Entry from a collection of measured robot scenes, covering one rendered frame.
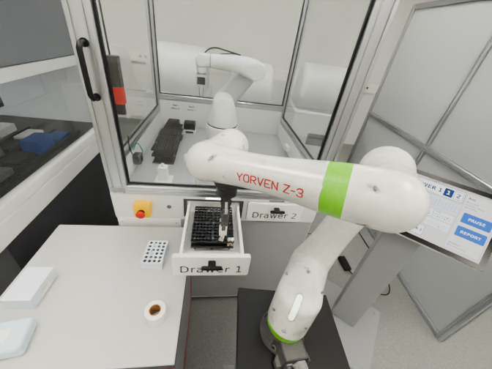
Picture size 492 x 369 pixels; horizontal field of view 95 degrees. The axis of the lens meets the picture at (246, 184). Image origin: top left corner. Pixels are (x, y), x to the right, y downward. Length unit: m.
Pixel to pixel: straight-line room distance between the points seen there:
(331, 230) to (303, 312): 0.24
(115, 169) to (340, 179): 0.91
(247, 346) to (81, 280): 0.67
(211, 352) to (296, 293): 1.09
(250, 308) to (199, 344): 0.85
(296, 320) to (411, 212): 0.42
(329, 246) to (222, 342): 1.17
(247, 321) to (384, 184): 0.65
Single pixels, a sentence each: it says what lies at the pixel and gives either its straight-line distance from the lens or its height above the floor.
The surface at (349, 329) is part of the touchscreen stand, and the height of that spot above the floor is 0.04.
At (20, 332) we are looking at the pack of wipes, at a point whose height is 0.80.
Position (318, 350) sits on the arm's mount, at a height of 0.80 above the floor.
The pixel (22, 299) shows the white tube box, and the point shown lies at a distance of 1.10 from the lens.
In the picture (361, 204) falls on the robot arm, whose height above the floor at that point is 1.39.
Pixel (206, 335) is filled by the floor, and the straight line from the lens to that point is 1.75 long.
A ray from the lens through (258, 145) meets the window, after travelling 0.99.
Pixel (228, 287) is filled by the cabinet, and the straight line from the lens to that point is 1.69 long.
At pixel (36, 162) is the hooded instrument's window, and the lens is 1.43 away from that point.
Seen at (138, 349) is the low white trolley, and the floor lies 0.76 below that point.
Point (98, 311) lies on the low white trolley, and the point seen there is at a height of 0.76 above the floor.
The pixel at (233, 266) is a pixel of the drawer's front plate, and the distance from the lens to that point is 0.92.
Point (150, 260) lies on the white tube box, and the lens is 1.07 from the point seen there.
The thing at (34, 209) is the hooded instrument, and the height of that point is 0.85.
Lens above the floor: 1.62
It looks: 34 degrees down
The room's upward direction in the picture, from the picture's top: 9 degrees clockwise
